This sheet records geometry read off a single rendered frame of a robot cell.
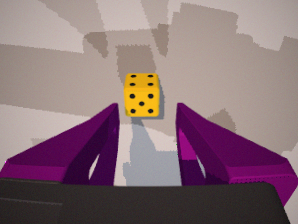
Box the yellow die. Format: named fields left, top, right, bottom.
left=124, top=74, right=159, bottom=116

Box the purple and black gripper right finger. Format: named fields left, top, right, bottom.
left=176, top=103, right=298, bottom=207

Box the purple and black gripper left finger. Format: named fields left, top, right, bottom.
left=0, top=103, right=120, bottom=186

